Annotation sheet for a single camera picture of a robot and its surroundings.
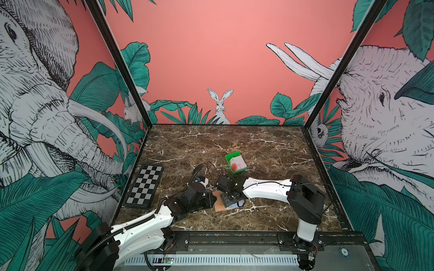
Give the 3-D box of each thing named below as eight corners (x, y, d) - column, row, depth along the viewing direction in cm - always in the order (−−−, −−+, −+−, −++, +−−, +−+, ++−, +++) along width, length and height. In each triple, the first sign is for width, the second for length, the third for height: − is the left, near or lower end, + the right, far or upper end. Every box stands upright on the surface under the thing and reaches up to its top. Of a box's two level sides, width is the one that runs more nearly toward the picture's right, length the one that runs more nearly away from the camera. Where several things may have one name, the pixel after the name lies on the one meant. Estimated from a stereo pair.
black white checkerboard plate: (125, 207, 85) (122, 204, 82) (144, 166, 101) (142, 162, 98) (149, 209, 85) (146, 207, 82) (164, 168, 100) (162, 164, 97)
